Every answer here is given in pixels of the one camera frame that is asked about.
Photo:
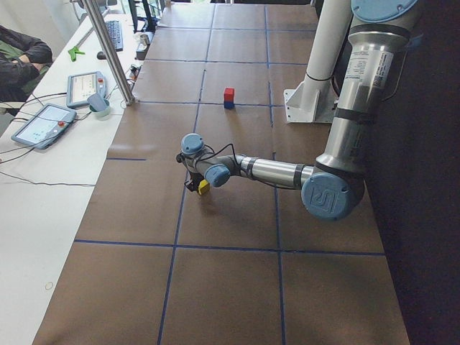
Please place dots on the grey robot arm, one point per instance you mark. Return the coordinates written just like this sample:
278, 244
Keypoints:
351, 58

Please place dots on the silver metal cylinder weight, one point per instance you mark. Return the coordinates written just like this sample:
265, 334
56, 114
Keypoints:
144, 39

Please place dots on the far teach pendant tablet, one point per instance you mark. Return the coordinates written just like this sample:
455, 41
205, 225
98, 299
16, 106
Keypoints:
81, 86

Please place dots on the yellow wooden block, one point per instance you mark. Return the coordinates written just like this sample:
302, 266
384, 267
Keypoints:
203, 187

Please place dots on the black computer mouse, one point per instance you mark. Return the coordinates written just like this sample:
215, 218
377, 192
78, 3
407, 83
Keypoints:
101, 55

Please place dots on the near teach pendant tablet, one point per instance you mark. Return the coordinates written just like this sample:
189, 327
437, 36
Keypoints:
45, 127

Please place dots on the seated person dark jacket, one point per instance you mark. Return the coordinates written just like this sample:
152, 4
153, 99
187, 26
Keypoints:
24, 62

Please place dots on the blue wooden block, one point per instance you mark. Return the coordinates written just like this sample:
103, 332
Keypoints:
228, 104

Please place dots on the white camera post with base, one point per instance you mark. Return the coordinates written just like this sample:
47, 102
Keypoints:
301, 103

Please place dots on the orange black connector box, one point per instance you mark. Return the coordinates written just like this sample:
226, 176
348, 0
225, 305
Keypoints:
134, 72

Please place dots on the red wooden block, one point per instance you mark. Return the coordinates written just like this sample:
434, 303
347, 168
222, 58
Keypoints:
229, 94

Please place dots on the black keyboard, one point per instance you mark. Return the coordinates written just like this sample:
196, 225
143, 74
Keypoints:
114, 29

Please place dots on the green plastic clamp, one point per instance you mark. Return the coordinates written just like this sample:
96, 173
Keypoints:
74, 52

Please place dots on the teach pendant tablet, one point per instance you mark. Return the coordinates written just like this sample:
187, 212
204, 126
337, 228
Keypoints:
45, 127
81, 86

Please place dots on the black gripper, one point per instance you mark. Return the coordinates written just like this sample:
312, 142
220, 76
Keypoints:
195, 177

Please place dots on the aluminium frame post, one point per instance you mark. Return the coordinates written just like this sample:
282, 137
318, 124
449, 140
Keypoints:
97, 20

